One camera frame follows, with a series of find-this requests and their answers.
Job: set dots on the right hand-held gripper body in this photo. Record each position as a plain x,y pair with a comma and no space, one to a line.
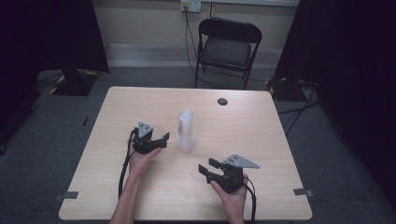
232,180

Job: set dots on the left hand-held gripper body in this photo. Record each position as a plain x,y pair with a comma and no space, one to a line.
141,144

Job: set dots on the clear plastic bottle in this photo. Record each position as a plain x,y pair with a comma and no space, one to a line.
186,133

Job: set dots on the person's left hand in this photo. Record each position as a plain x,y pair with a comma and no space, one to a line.
140,163

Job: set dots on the person's right hand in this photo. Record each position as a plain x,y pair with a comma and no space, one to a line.
235,202

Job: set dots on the small black floor marker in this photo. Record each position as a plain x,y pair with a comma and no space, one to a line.
85,120

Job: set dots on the round black table grommet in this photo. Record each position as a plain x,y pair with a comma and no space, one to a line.
222,101

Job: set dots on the grey tape strip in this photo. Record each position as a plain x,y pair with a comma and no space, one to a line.
70,195
302,192

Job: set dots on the black stand base yellow tape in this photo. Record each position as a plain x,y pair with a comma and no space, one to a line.
285,91
74,84

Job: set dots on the black folding chair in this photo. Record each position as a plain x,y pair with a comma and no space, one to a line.
229,51

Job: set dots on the black curtain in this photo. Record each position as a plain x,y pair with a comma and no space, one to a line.
46,34
348,62

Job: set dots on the white wall socket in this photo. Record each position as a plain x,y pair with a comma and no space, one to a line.
190,5

